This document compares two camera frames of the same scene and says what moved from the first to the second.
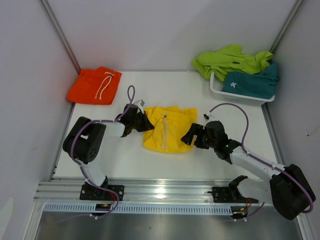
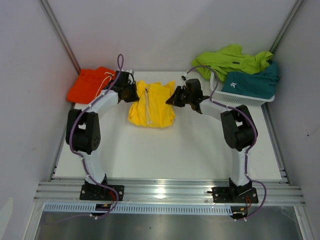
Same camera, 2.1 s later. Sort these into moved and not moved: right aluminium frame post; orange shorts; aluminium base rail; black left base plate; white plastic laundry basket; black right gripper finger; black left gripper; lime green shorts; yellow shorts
Moved: black right gripper finger; yellow shorts; black left gripper
Not moved: lime green shorts; right aluminium frame post; aluminium base rail; white plastic laundry basket; black left base plate; orange shorts
